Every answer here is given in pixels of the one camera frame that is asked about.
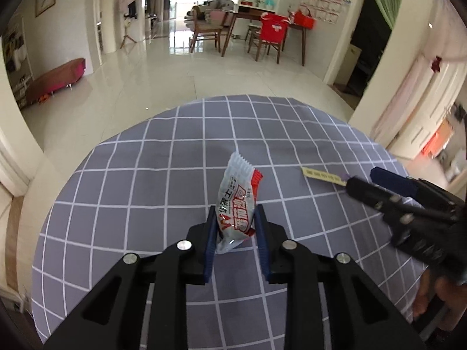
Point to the wooden chair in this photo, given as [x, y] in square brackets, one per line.
[202, 25]

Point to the grey checked tablecloth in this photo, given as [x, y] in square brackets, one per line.
[146, 189]

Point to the chair with red cover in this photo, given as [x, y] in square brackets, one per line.
[273, 27]

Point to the wooden dining table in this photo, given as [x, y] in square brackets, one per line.
[255, 9]

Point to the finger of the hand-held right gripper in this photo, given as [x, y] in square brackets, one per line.
[375, 195]
[394, 180]

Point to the person's right hand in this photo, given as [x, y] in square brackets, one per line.
[425, 293]

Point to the pink curtain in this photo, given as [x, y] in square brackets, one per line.
[405, 98]

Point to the group of wall certificates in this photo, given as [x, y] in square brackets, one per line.
[324, 2]

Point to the red basket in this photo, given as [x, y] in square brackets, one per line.
[304, 18]

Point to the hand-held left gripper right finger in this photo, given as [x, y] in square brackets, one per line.
[263, 248]

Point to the white panel door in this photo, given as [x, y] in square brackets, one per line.
[430, 116]

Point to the orange plastic stool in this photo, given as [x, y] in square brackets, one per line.
[436, 142]

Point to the red paper decoration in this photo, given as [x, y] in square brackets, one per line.
[437, 64]

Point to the white red snack packet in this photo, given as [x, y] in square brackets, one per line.
[235, 204]

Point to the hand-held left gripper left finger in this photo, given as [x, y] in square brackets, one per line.
[208, 248]

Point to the yellow packet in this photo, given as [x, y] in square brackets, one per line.
[321, 175]

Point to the wooden coat stand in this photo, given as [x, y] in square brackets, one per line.
[128, 25]

